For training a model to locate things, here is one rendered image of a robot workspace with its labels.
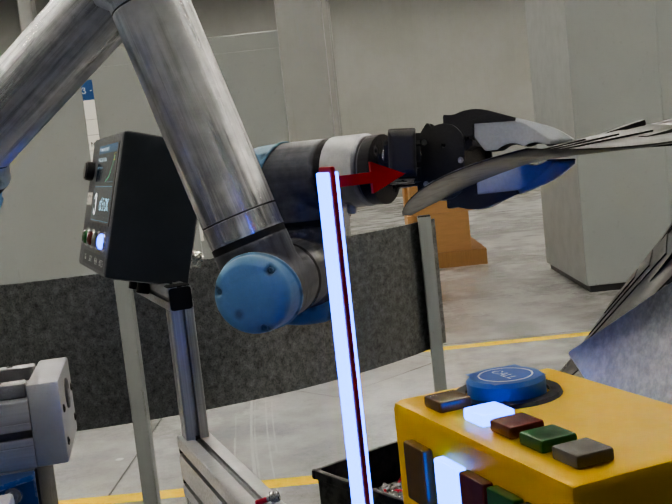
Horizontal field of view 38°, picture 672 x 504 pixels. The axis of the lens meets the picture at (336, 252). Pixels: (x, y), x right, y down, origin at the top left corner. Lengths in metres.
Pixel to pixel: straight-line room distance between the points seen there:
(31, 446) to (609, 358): 0.60
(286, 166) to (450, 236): 7.98
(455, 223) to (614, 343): 8.12
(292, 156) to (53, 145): 6.14
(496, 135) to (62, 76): 0.49
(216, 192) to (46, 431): 0.34
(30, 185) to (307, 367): 4.68
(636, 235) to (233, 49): 3.09
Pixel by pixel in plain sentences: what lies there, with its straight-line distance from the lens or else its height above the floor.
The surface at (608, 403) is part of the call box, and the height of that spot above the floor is 1.07.
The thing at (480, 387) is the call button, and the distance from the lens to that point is 0.49.
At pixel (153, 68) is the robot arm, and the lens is 0.92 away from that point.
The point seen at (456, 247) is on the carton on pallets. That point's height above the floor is 0.18.
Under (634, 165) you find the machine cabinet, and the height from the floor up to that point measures 0.86.
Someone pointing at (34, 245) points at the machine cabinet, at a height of 0.74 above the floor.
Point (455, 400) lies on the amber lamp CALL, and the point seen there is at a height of 1.08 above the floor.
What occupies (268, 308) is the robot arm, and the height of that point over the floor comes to 1.07.
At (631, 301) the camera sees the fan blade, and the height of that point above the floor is 1.02.
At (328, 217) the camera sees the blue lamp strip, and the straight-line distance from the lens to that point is 0.71.
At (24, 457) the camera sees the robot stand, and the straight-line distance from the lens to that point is 1.10.
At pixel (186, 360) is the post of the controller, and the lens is 1.25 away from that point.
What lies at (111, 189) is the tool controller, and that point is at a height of 1.18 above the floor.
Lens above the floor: 1.21
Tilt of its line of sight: 6 degrees down
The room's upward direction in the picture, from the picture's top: 6 degrees counter-clockwise
